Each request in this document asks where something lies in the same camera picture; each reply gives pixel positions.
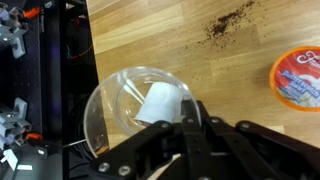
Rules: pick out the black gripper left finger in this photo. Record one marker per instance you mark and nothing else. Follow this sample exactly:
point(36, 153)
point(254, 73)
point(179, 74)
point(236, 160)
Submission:
point(140, 150)

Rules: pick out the aluminium bracket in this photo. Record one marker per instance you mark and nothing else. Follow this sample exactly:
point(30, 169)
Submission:
point(15, 121)
point(15, 33)

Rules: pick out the white coffee pod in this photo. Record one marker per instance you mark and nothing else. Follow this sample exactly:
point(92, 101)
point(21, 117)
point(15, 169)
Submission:
point(160, 100)

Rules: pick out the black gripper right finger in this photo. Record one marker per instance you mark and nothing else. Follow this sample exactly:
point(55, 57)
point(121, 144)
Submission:
point(260, 150)

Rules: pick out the orange rimmed container lid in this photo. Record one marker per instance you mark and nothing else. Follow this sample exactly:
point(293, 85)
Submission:
point(300, 80)

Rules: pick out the clear glass bowl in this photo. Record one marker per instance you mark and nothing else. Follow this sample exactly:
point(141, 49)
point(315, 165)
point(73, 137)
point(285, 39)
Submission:
point(100, 113)

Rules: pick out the spilled coffee grounds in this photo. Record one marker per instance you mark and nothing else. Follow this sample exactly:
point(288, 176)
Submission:
point(220, 26)

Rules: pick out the white tape piece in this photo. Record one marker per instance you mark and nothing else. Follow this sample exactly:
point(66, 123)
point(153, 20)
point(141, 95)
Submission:
point(10, 158)
point(25, 166)

